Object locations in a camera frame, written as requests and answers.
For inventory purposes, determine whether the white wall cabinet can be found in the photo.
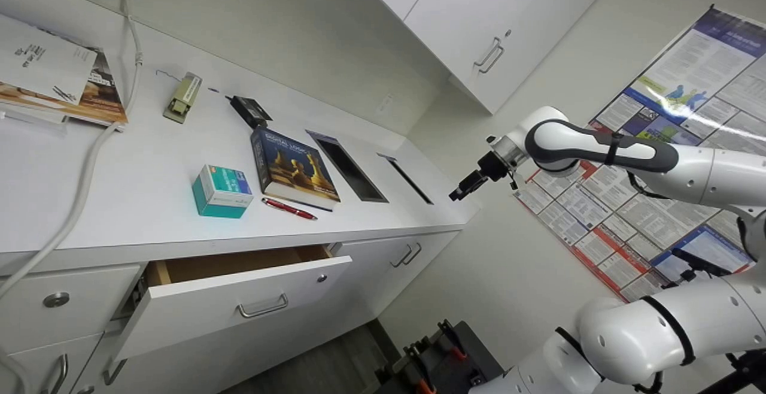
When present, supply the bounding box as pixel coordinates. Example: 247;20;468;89
347;0;629;115

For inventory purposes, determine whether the red pen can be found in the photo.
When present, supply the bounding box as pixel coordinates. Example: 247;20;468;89
262;197;318;221

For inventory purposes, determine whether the large wall poster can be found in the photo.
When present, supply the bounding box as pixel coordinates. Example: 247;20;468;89
513;5;766;304

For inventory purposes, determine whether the black and orange clamp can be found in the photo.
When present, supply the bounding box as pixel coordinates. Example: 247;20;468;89
436;320;469;362
404;345;439;394

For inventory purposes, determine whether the silver drawer handle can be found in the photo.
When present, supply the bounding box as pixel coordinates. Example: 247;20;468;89
236;293;290;319
390;243;423;268

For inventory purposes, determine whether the white cable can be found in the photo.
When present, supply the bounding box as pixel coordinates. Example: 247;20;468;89
0;0;145;302

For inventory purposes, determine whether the teal and white box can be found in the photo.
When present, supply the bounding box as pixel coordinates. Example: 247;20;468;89
191;164;254;220

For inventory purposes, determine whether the beige stapler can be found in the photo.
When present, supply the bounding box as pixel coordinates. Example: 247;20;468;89
163;72;203;124

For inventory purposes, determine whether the silver cabinet handle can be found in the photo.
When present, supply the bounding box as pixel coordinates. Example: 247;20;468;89
473;37;502;68
479;45;506;75

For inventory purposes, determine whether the brown cover book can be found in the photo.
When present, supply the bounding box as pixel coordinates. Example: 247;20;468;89
0;47;129;128

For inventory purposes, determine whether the white drawer with round lock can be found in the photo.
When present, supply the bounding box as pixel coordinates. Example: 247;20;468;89
0;263;145;356

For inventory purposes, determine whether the open white drawer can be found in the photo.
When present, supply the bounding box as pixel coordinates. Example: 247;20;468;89
113;244;354;362

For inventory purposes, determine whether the silver door handle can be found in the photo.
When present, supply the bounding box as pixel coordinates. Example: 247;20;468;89
102;357;127;386
41;354;69;394

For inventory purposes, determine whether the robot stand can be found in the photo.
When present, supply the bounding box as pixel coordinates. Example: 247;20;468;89
374;320;504;394

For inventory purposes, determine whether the black hole punch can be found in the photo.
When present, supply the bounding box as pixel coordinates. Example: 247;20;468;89
229;95;273;130

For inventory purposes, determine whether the white booklet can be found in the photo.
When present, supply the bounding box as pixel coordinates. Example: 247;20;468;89
0;13;98;105

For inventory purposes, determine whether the chess cover book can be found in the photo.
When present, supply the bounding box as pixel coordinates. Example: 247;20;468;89
250;127;342;204

